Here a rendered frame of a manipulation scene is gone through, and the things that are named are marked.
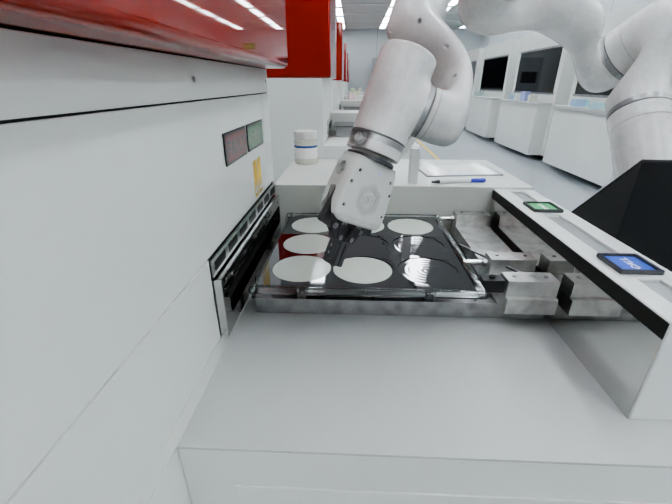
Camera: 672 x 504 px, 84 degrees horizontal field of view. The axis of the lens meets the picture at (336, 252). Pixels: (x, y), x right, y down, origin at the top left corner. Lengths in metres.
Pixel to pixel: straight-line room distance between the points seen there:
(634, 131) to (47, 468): 1.05
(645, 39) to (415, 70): 0.65
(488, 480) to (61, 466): 0.41
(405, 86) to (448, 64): 0.11
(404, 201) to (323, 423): 0.60
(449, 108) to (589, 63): 0.60
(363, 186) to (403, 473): 0.37
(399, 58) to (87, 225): 0.43
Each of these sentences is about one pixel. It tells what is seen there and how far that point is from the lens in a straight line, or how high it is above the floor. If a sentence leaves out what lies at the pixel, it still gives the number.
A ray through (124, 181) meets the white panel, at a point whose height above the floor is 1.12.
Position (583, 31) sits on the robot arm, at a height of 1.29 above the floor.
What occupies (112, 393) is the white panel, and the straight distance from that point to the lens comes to 0.37.
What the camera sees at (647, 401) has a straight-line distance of 0.60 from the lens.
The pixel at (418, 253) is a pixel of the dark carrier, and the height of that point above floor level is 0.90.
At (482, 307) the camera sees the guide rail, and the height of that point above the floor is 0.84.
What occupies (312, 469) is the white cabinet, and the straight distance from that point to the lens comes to 0.49.
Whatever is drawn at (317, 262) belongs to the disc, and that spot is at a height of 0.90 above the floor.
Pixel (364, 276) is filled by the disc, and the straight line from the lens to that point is 0.62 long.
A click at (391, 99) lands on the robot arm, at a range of 0.56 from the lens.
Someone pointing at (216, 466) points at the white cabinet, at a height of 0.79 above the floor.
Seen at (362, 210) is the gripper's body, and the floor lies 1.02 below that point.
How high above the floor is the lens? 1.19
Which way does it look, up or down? 24 degrees down
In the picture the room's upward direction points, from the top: straight up
